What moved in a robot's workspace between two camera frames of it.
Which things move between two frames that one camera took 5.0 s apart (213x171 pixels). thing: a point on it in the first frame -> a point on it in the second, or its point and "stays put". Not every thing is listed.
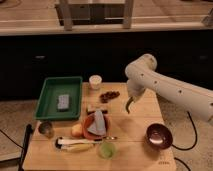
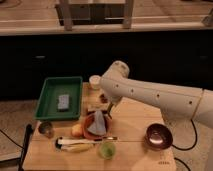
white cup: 95,81 stays put
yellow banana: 78,147 stays put
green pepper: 127,105 -> 109,109
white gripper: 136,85 -> 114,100
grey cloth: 98,125 stays put
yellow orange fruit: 76,130 stays put
